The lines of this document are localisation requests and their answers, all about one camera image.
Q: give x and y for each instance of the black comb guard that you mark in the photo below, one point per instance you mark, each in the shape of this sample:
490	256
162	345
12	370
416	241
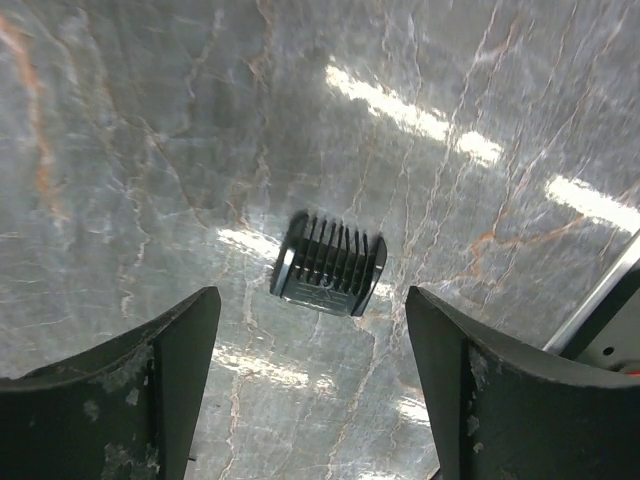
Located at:
325	265

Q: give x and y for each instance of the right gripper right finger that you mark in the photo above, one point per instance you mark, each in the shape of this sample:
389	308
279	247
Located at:
502	409

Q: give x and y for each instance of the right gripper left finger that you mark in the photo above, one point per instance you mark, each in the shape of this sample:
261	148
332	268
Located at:
124	409

